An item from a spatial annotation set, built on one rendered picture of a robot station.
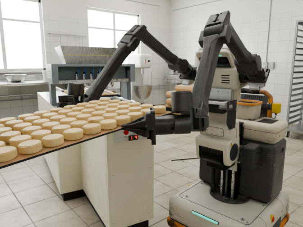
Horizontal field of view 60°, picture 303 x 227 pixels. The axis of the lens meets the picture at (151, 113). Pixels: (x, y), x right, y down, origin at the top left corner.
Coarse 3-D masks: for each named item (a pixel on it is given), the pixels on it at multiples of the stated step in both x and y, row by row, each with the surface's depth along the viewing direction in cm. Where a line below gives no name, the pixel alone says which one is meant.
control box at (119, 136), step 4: (116, 132) 161; (120, 132) 162; (132, 132) 166; (116, 136) 161; (120, 136) 162; (124, 136) 164; (128, 136) 165; (132, 136) 166; (136, 136) 167; (140, 136) 169; (116, 140) 161; (120, 140) 163; (124, 140) 164; (128, 140) 165; (132, 140) 166
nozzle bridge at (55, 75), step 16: (48, 64) 216; (64, 64) 208; (80, 64) 214; (96, 64) 220; (128, 64) 234; (48, 80) 224; (64, 80) 214; (80, 80) 219; (112, 80) 233; (128, 80) 240; (128, 96) 251
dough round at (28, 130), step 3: (30, 126) 76; (33, 126) 76; (36, 126) 75; (39, 126) 75; (24, 129) 73; (27, 129) 73; (30, 129) 72; (33, 129) 72; (36, 129) 73; (39, 129) 73; (24, 132) 72; (27, 132) 72; (30, 132) 72; (30, 135) 72
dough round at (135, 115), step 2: (132, 112) 87; (134, 112) 87; (136, 112) 87; (138, 112) 87; (140, 112) 87; (128, 114) 85; (130, 114) 84; (132, 114) 84; (134, 114) 84; (136, 114) 84; (138, 114) 84; (140, 114) 84; (130, 116) 84; (132, 116) 83; (134, 116) 83; (136, 116) 83; (138, 116) 84; (140, 116) 84; (132, 118) 83; (134, 118) 83; (136, 118) 83; (132, 120) 84
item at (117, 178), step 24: (96, 144) 180; (120, 144) 166; (144, 144) 175; (96, 168) 186; (120, 168) 169; (144, 168) 178; (96, 192) 192; (120, 192) 172; (144, 192) 181; (120, 216) 175; (144, 216) 185
